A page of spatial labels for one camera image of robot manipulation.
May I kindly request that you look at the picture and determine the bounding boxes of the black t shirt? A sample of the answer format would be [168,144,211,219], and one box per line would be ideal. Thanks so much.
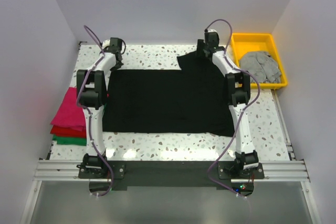
[102,52,234,137]

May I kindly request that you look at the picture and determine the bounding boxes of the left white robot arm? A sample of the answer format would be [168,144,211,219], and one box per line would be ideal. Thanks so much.
[76,37,126,179]

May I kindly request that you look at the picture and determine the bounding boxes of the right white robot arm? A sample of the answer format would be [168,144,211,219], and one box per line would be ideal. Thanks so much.
[196,28,259,178]

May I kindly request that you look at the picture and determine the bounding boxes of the yellow plastic bin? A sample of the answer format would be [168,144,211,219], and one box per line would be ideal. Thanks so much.
[230,33,288,90]

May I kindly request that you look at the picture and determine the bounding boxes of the grey t shirt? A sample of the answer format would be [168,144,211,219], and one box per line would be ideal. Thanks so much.
[239,51,282,83]

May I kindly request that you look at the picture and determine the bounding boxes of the pink folded t shirt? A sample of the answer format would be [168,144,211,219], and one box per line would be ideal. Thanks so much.
[50,87,86,131]

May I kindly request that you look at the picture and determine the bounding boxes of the red folded t shirt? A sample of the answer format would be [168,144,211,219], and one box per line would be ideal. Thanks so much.
[50,125,86,138]

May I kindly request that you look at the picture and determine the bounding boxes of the green folded t shirt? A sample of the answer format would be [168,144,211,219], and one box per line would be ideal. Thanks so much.
[52,135,87,146]

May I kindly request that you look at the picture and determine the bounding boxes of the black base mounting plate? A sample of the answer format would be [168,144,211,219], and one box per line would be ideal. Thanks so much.
[77,158,265,192]

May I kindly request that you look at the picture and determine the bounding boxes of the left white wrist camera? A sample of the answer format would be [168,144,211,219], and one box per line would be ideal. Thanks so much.
[102,39,110,51]

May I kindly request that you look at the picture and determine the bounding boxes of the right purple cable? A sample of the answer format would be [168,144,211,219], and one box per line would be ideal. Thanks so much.
[204,19,261,193]

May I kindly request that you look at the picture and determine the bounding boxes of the purple cable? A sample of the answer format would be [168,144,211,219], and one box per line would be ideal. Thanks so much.
[75,24,115,197]
[204,19,261,193]

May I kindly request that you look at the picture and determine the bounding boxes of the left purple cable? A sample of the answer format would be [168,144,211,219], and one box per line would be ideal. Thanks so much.
[75,24,115,197]

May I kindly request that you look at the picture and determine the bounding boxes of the aluminium frame rail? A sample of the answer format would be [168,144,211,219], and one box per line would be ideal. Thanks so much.
[34,90,310,182]

